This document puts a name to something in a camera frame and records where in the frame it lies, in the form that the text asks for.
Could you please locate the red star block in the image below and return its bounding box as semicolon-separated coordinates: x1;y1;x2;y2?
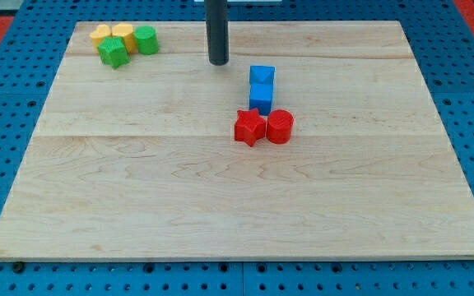
234;109;267;147

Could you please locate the red cylinder block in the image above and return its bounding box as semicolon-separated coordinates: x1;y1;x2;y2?
266;109;294;144

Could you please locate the blue cube block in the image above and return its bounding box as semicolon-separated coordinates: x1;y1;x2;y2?
249;83;274;116

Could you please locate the blue triangular block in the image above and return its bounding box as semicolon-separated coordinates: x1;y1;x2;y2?
249;65;276;85

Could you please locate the wooden board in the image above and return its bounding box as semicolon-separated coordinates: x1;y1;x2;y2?
0;21;474;262

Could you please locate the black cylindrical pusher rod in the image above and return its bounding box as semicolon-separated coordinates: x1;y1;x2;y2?
204;0;229;66

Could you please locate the green cylinder block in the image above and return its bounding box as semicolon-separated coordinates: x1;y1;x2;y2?
134;25;159;55

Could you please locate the green star block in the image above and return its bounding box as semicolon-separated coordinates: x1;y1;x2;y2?
97;37;130;69

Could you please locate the yellow heart block right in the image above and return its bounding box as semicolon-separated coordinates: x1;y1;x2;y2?
112;23;137;53

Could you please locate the yellow heart block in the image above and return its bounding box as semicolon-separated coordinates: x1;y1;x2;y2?
89;24;112;52
112;23;137;53

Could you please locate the yellow heart block left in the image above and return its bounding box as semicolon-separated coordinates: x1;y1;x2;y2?
89;24;112;52

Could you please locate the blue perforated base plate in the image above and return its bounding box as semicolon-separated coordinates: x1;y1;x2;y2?
0;0;474;295

